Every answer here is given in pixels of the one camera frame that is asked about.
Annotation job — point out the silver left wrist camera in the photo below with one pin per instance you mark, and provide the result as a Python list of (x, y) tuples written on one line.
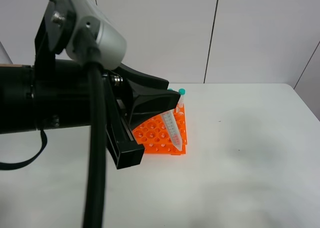
[(84, 32)]

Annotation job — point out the orange test tube rack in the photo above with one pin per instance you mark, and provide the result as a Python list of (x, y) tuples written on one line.
[(155, 138)]

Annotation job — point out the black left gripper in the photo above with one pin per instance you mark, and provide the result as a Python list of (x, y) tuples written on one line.
[(61, 96)]

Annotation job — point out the clear test tube teal cap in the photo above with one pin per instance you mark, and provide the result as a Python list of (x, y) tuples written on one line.
[(172, 129)]

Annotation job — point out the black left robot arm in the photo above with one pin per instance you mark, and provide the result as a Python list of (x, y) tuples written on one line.
[(17, 111)]

